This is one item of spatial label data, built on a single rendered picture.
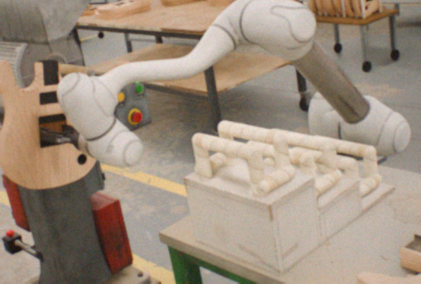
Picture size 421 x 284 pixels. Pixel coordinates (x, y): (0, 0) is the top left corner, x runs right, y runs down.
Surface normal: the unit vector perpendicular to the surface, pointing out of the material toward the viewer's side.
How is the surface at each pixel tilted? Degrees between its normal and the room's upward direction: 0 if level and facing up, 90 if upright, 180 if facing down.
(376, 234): 0
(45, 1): 90
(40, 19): 90
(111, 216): 90
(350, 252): 0
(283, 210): 90
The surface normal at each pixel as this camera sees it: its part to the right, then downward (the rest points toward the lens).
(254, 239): -0.74, 0.33
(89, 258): 0.66, 0.11
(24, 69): 0.22, 0.15
